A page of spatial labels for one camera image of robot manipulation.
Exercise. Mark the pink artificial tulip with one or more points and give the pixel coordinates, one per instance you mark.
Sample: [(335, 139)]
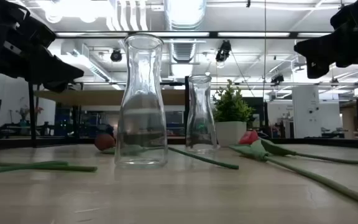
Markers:
[(337, 159)]

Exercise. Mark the black overhead frame beam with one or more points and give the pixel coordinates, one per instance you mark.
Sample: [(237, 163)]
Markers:
[(259, 34)]

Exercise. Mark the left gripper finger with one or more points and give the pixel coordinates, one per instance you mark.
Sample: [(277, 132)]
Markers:
[(58, 87), (54, 70)]

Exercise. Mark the black ceiling spot lamp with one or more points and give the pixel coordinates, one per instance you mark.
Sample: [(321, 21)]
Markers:
[(116, 55), (277, 79), (223, 51)]

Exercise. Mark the distant vase with flowers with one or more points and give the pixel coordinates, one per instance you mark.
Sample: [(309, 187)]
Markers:
[(24, 116)]

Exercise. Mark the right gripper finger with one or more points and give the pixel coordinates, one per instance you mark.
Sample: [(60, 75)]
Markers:
[(325, 49), (346, 64)]

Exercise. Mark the dark red artificial tulip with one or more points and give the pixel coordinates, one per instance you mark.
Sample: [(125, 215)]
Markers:
[(104, 142)]

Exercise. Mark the silver ventilation duct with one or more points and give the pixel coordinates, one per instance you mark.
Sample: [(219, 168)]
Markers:
[(185, 15)]

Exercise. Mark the green plant in white pot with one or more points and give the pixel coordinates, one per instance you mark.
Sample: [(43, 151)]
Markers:
[(231, 133)]

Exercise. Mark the small clear glass vase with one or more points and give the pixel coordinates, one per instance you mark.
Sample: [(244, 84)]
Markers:
[(201, 93)]

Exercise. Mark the large clear glass vase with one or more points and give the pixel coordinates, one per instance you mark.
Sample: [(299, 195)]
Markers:
[(141, 46)]

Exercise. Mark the black table edge rail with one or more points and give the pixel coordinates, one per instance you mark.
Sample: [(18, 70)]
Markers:
[(306, 141)]

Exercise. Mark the orange artificial tulip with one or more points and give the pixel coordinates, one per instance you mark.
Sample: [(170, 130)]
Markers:
[(73, 168)]

